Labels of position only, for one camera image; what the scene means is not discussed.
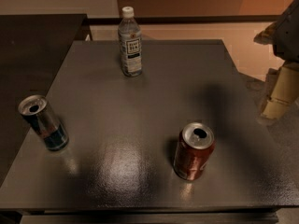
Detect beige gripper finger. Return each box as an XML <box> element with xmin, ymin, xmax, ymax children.
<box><xmin>253</xmin><ymin>22</ymin><xmax>277</xmax><ymax>45</ymax></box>
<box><xmin>257</xmin><ymin>62</ymin><xmax>299</xmax><ymax>125</ymax></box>

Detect red coke can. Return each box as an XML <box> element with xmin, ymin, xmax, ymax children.
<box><xmin>174</xmin><ymin>122</ymin><xmax>216</xmax><ymax>181</ymax></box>

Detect silver blue energy drink can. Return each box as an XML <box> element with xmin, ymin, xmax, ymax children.
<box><xmin>18</xmin><ymin>95</ymin><xmax>68</xmax><ymax>151</ymax></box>

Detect clear blue plastic water bottle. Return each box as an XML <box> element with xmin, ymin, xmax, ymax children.
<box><xmin>118</xmin><ymin>7</ymin><xmax>142</xmax><ymax>77</ymax></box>

